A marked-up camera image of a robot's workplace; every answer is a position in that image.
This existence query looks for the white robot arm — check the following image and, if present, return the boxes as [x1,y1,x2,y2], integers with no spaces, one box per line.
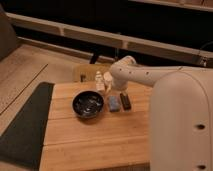
[109,56,213,171]

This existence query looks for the small white bottle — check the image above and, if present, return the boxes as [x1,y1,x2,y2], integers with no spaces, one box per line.
[95,71,105,92]

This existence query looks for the wooden chair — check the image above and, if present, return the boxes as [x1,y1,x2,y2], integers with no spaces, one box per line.
[73,64,110,82]

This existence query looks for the black remote control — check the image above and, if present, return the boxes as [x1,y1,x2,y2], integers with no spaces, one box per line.
[120,93,131,110]

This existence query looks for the black bowl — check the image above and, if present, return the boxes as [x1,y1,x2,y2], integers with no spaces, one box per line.
[72,91,104,119]

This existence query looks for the dark grey floor mat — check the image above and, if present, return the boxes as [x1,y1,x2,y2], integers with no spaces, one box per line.
[0,82,54,170]

